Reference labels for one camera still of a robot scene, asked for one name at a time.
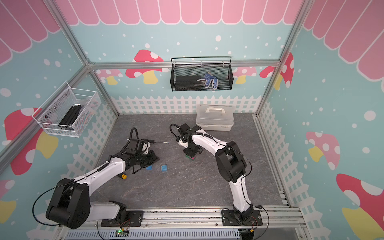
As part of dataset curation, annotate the light blue lego brick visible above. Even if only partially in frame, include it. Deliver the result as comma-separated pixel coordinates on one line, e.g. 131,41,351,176
161,165,168,172

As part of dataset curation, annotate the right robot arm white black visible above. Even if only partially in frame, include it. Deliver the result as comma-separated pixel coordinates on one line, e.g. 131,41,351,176
170,124,254,224

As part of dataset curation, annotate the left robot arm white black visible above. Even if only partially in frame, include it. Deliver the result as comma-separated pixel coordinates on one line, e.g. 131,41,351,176
46,139,159,229

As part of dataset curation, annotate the white plastic storage box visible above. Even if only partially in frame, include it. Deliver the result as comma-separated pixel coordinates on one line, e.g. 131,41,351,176
196,105,234,132

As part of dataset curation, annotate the black box in white basket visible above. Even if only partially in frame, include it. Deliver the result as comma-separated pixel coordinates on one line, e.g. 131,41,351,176
59,104,82,131

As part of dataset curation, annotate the green lit circuit board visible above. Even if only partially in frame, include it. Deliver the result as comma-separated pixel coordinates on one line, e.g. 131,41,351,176
115,229,130,238

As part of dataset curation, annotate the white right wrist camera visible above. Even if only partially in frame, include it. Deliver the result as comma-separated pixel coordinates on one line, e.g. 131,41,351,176
177,139,188,147

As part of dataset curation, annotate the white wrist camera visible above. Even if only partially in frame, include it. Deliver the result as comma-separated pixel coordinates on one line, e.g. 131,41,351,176
177,139,188,147
142,142,151,155

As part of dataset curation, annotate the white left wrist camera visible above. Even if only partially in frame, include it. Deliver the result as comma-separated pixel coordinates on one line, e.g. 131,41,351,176
142,142,151,155

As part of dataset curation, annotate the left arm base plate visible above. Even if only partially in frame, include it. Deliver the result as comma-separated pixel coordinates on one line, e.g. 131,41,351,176
101,211,144,227

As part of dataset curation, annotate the black wire mesh basket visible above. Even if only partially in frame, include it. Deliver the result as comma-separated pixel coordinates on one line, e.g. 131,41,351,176
170,56,234,92

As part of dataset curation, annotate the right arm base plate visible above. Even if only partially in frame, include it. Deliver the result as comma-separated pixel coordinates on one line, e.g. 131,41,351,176
221,208,263,227

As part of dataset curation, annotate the white wire mesh basket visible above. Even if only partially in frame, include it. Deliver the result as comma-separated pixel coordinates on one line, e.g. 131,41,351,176
32,82,102,138

